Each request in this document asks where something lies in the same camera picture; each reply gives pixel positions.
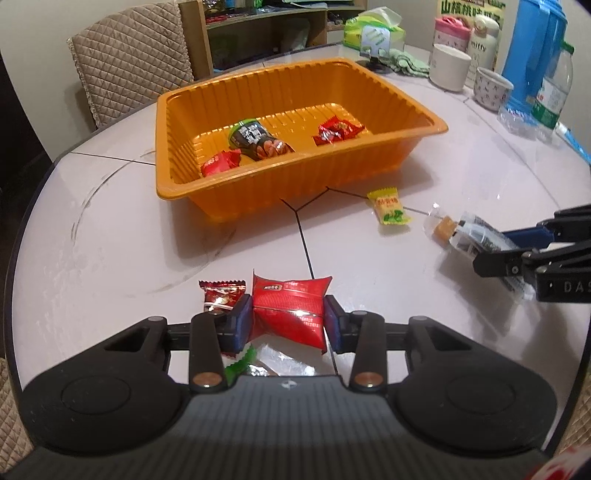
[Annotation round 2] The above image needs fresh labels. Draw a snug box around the green tissue pack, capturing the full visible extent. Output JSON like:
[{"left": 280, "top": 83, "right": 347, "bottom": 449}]
[{"left": 342, "top": 7, "right": 407, "bottom": 51}]

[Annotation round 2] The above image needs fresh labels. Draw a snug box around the grey black snack packet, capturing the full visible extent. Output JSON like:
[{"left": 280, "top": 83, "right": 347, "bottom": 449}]
[{"left": 450, "top": 211, "right": 536, "bottom": 298}]

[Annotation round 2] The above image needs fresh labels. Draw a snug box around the orange plastic tray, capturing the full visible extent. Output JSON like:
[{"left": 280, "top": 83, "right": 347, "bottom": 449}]
[{"left": 154, "top": 58, "right": 450, "bottom": 224}]

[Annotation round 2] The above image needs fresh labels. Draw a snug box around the patterned white cup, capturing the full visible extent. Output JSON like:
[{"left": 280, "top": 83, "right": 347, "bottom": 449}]
[{"left": 472, "top": 67, "right": 514, "bottom": 112}]

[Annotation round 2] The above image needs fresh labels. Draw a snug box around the pink bottle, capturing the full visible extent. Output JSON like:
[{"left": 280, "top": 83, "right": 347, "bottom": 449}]
[{"left": 433, "top": 14, "right": 474, "bottom": 51}]

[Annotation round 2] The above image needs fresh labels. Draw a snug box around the wooden shelf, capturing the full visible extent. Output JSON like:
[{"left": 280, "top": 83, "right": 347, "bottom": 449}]
[{"left": 179, "top": 0, "right": 370, "bottom": 79}]

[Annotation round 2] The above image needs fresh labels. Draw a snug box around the yellow green seed bag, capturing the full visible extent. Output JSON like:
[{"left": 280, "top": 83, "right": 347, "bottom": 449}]
[{"left": 436, "top": 0, "right": 506, "bottom": 28}]

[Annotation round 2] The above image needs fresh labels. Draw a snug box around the dark nut snack packet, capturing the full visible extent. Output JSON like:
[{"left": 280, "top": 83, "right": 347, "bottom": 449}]
[{"left": 228, "top": 119, "right": 296, "bottom": 162}]

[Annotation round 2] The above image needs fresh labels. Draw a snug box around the white bag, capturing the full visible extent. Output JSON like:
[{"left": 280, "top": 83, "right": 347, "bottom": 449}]
[{"left": 281, "top": 21, "right": 310, "bottom": 51}]

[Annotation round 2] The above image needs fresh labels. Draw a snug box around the clear water bottle green label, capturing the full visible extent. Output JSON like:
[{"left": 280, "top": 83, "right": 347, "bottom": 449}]
[{"left": 531, "top": 41, "right": 575, "bottom": 144}]

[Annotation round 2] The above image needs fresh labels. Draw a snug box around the green snack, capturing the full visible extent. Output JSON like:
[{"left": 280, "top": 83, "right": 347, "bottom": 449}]
[{"left": 223, "top": 342, "right": 317, "bottom": 380}]

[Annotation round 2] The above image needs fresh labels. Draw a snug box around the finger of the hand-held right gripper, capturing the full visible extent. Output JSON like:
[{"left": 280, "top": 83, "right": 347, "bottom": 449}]
[
  {"left": 501, "top": 204, "right": 591, "bottom": 254},
  {"left": 472, "top": 240, "right": 591, "bottom": 280}
]

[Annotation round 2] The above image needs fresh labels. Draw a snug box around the dark red candy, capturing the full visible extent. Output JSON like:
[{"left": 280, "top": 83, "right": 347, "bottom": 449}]
[{"left": 198, "top": 279, "right": 247, "bottom": 315}]

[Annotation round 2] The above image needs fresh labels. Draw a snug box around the grey phone stand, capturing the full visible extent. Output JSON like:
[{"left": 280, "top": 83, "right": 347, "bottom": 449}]
[{"left": 360, "top": 25, "right": 393, "bottom": 72}]

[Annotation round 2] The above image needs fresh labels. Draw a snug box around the red white clothing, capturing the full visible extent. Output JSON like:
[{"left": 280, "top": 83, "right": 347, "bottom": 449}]
[{"left": 526, "top": 445, "right": 587, "bottom": 480}]

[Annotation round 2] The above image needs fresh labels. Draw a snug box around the blue thermos jug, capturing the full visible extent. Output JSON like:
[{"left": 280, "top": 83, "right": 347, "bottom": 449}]
[{"left": 501, "top": 0, "right": 568, "bottom": 116}]

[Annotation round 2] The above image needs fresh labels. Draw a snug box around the brown candy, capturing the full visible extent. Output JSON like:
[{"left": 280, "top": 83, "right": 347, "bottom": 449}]
[{"left": 425, "top": 203, "right": 462, "bottom": 245}]

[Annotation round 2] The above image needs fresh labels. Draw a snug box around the yellow candy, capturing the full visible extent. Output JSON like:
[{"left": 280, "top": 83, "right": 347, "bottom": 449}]
[{"left": 367, "top": 187, "right": 411, "bottom": 225}]

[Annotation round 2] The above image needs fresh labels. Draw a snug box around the large red snack packet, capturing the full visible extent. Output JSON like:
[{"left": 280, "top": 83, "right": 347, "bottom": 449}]
[{"left": 250, "top": 272, "right": 334, "bottom": 354}]

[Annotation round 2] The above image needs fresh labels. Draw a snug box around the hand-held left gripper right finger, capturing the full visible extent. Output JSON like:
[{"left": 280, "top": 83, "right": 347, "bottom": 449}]
[{"left": 323, "top": 294, "right": 469, "bottom": 393}]

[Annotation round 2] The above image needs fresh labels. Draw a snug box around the small red candy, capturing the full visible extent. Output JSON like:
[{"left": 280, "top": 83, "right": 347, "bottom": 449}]
[
  {"left": 325, "top": 117, "right": 368, "bottom": 139},
  {"left": 312, "top": 124, "right": 345, "bottom": 147}
]

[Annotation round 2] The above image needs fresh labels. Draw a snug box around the white bottle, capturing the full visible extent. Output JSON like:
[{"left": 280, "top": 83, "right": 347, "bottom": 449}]
[{"left": 466, "top": 14, "right": 502, "bottom": 88}]

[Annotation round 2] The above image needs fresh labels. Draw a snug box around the beige quilted chair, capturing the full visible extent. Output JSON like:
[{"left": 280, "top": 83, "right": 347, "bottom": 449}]
[
  {"left": 67, "top": 0, "right": 195, "bottom": 130},
  {"left": 556, "top": 392, "right": 591, "bottom": 457},
  {"left": 0, "top": 355, "right": 35, "bottom": 462}
]

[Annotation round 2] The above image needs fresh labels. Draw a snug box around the crumpled clear plastic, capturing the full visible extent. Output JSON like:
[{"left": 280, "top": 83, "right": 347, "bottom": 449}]
[{"left": 499, "top": 108, "right": 541, "bottom": 139}]

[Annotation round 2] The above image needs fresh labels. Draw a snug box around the green cloth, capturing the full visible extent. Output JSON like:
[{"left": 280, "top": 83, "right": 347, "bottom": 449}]
[{"left": 388, "top": 48, "right": 432, "bottom": 79}]

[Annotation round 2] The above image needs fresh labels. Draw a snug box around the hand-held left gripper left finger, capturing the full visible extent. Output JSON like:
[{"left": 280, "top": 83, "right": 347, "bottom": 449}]
[{"left": 102, "top": 293, "right": 254, "bottom": 394}]

